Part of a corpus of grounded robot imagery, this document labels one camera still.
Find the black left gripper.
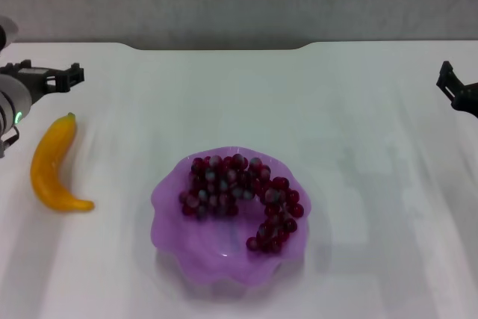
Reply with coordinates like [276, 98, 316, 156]
[0, 58, 86, 108]

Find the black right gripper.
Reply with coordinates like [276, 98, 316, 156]
[435, 60, 478, 119]

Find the yellow banana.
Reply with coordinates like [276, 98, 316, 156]
[30, 112, 96, 212]

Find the dark red grape bunch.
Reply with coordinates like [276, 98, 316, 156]
[179, 153, 304, 255]

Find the purple wavy-rimmed plastic bowl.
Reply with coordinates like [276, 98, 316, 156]
[150, 146, 312, 287]

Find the black cable with metal plug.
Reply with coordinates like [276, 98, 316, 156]
[0, 126, 20, 159]

